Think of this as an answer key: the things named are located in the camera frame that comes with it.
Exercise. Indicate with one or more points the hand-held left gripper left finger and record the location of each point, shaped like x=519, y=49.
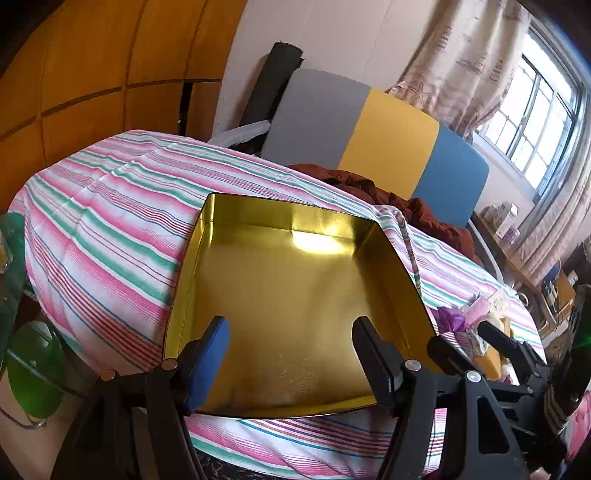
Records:
x=213, y=364

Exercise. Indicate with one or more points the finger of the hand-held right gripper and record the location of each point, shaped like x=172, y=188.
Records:
x=445, y=353
x=503, y=341

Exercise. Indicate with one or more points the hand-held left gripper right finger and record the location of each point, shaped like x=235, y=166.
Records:
x=376, y=364

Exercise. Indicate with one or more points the yellow knit sock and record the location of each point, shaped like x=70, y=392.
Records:
x=489, y=360

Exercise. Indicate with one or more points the purple plastic wrapper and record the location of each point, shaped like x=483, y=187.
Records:
x=450, y=318

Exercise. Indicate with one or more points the cream carton box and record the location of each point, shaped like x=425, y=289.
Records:
x=498, y=301

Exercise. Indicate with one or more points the pink packet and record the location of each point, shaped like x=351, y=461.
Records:
x=478, y=308

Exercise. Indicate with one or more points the gold-lined brown tin box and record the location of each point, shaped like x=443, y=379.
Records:
x=286, y=300

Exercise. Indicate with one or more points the wooden desk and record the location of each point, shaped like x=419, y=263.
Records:
x=503, y=258

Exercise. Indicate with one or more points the beige patterned curtain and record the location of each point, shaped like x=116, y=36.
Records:
x=549, y=230
x=461, y=60

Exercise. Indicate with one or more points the pink white boxes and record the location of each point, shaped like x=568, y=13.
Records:
x=503, y=221

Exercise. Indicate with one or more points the rust brown garment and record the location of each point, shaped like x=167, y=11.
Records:
x=415, y=212

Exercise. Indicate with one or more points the striped tablecloth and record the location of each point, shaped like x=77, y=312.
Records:
x=115, y=221

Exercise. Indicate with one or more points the green glass side table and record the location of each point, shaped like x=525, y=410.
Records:
x=32, y=364

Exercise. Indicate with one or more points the window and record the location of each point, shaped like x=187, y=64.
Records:
x=540, y=106

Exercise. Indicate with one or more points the black rolled mat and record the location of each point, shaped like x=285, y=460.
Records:
x=272, y=83

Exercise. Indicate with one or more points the wooden wardrobe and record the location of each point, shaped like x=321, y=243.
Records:
x=92, y=69

